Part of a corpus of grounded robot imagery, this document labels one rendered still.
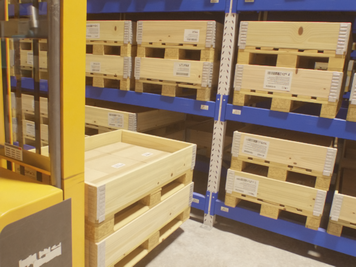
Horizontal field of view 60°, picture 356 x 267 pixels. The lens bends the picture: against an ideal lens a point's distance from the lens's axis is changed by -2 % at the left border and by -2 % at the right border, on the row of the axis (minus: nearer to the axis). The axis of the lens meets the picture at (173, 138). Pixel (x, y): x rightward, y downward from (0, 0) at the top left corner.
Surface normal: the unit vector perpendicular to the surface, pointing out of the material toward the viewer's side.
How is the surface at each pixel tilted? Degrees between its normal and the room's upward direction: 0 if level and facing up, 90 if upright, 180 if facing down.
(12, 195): 0
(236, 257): 0
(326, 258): 0
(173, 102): 90
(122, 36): 90
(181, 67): 90
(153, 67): 90
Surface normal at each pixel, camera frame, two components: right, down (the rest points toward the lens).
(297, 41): -0.51, 0.17
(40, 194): 0.07, -0.97
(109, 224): 0.87, 0.18
